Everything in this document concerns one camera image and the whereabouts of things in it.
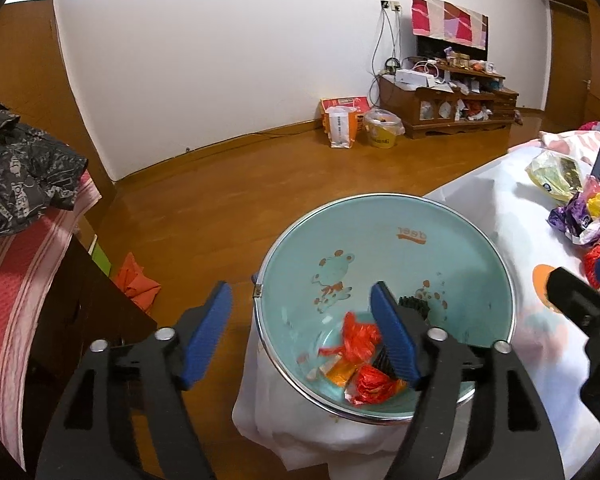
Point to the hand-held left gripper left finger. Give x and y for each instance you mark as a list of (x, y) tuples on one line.
[(207, 340)]

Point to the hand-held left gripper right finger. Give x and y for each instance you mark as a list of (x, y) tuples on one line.
[(392, 330)]

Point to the purple foil wrapper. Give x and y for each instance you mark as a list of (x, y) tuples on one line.
[(572, 215)]

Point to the teal cartoon print basin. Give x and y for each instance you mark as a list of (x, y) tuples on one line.
[(380, 245)]

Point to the yellow floral tissue pack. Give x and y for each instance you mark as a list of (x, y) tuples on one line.
[(547, 177)]

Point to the dark green ribbed item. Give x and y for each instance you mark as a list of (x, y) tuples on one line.
[(415, 306)]

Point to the red plastic bag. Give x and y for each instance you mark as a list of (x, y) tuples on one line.
[(357, 340)]

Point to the crumpled red wrapper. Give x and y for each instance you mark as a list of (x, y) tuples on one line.
[(375, 385)]

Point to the orange snack wrapper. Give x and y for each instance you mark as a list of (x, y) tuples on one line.
[(340, 372)]

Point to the orange cloth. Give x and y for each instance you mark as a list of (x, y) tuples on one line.
[(137, 285)]

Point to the dark wooden cabinet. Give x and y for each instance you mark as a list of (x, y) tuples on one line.
[(80, 310)]

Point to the green board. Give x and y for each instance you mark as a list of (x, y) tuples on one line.
[(101, 260)]

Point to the pink patterned quilt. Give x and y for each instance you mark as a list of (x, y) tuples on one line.
[(575, 140)]

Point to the pink striped cloth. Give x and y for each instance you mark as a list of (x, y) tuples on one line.
[(15, 285)]

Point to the yellow bucket in plastic bag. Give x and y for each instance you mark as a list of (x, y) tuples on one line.
[(382, 130)]

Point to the white orange paper bag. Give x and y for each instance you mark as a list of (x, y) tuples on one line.
[(341, 130)]

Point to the wooden television stand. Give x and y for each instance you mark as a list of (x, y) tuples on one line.
[(405, 105)]

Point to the orange cardboard box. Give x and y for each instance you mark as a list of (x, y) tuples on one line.
[(352, 104)]

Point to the camouflage jacket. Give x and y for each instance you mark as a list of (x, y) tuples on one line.
[(20, 175)]

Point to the white flat box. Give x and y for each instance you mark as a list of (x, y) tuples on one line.
[(414, 77)]

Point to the television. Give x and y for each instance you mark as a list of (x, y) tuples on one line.
[(430, 47)]

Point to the pink red patchwork cloth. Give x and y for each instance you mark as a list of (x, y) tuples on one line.
[(450, 20)]

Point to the wooden door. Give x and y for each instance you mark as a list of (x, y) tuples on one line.
[(25, 70)]

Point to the wall outlet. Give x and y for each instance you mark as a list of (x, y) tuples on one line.
[(391, 5)]

